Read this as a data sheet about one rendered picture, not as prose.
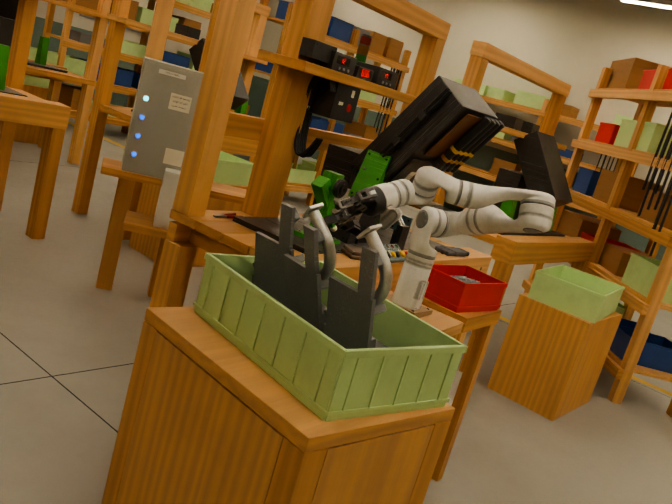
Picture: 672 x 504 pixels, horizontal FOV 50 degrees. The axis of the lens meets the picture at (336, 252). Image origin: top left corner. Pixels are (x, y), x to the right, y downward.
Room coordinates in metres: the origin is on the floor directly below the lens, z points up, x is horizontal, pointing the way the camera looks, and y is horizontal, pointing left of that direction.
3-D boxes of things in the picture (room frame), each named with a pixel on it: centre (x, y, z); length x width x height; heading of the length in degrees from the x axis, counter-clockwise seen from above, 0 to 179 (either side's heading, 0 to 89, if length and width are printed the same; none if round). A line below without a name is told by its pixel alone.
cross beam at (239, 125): (3.28, 0.26, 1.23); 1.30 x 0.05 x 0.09; 147
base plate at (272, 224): (3.08, -0.05, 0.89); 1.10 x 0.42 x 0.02; 147
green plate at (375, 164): (2.98, -0.06, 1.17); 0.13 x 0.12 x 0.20; 147
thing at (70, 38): (10.37, 3.39, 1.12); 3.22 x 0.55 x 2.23; 145
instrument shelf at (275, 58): (3.22, 0.17, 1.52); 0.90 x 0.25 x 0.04; 147
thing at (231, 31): (3.24, 0.20, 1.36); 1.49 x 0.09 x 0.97; 147
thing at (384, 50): (9.03, 0.66, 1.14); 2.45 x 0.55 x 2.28; 145
